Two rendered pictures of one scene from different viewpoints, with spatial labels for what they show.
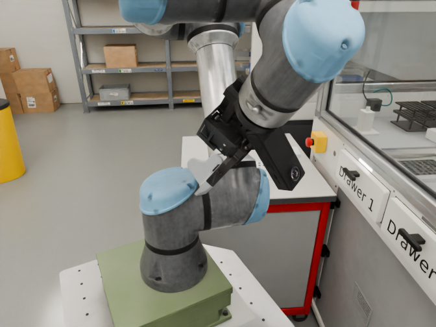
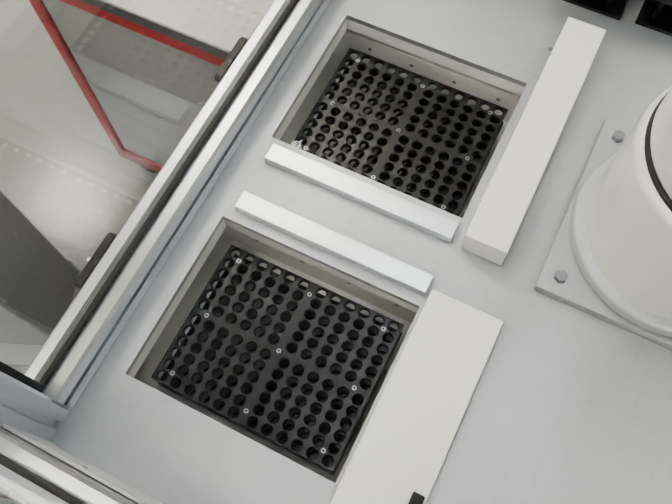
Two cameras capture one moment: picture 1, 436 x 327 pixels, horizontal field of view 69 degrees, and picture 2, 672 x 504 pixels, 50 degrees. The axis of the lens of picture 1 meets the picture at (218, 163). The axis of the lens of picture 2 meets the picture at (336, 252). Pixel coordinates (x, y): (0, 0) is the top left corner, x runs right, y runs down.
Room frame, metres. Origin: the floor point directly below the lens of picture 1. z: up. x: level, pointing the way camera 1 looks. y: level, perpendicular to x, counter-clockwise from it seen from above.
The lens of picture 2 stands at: (0.46, -0.86, 1.68)
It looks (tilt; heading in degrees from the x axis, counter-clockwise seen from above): 67 degrees down; 34
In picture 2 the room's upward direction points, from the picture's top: 3 degrees counter-clockwise
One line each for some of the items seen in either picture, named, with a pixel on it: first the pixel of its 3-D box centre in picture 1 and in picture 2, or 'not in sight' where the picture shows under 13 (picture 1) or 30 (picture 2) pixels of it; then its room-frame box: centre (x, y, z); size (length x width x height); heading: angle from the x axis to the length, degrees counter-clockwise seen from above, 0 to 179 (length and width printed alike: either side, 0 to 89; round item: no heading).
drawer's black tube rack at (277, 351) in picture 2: not in sight; (281, 358); (0.60, -0.69, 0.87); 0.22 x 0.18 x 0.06; 95
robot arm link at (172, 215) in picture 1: (172, 204); not in sight; (0.54, 0.09, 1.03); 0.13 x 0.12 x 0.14; 104
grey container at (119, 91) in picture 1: (115, 92); not in sight; (4.56, 1.48, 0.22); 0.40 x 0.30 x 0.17; 98
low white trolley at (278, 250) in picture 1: (242, 228); not in sight; (1.28, -0.13, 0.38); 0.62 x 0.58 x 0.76; 5
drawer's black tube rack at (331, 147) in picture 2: not in sight; (397, 143); (0.91, -0.66, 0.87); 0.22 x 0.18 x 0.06; 95
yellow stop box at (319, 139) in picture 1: (317, 141); not in sight; (1.22, -0.42, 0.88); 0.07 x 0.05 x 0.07; 5
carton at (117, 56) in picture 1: (121, 56); not in sight; (4.59, 1.33, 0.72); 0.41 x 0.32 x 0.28; 98
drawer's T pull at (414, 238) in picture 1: (414, 239); not in sight; (0.58, -0.46, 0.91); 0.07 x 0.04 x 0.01; 5
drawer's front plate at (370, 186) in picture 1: (358, 181); not in sight; (0.90, -0.46, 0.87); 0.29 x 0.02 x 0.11; 5
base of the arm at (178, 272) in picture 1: (172, 249); not in sight; (0.54, 0.10, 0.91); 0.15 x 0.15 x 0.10
